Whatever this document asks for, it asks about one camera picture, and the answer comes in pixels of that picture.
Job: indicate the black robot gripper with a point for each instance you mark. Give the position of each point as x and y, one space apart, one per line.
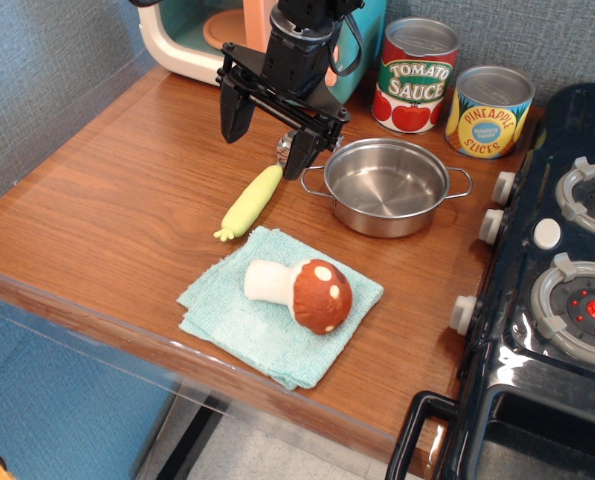
288 81

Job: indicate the brown white toy mushroom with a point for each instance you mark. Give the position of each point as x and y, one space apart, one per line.
317 294

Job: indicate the spoon with green handle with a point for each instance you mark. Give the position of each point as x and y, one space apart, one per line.
251 202

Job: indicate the tomato sauce can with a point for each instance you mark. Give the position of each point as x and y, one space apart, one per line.
417 62

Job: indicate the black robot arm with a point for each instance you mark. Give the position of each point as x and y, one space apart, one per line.
287 81

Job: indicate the teal folded cloth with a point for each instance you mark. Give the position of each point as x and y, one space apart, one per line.
261 334

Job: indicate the black toy stove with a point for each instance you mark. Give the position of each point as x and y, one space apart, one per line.
526 407

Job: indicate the pineapple slices can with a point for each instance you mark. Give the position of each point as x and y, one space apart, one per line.
489 108

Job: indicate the teal toy microwave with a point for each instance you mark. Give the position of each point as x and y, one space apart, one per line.
186 37

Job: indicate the small steel pot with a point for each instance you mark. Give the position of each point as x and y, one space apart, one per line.
387 188

